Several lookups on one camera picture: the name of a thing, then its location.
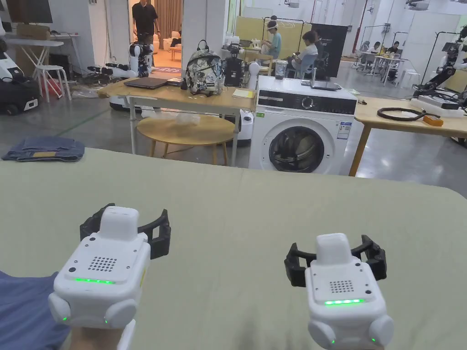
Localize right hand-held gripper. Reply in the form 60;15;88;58
284;233;395;350

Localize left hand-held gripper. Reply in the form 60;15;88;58
48;203;172;350

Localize black wheeled robot base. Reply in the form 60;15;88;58
0;47;42;117

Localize person's left hand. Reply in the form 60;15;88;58
69;326;123;350

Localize bed with pale green sheet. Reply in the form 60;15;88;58
0;145;467;350

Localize folded blue jeans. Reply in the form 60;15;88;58
1;136;86;162

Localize round wooden table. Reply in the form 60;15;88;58
137;113;236;167

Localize dark blue shirt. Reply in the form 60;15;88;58
0;269;72;350

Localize long wooden table with backpack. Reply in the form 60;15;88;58
97;39;258;155

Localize white washing machine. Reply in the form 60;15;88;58
248;60;358;177

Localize white stool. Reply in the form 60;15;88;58
34;64;73;106

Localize white robot with arms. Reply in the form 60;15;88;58
88;41;155;80

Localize white folding table with carton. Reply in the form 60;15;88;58
5;24;81;79

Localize black display screen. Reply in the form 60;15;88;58
310;23;348;82

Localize group of people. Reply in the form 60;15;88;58
359;41;403;62

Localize black and white humanoid robot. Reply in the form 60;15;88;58
412;31;467;100

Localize wooden table with cables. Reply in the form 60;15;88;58
348;93;467;178

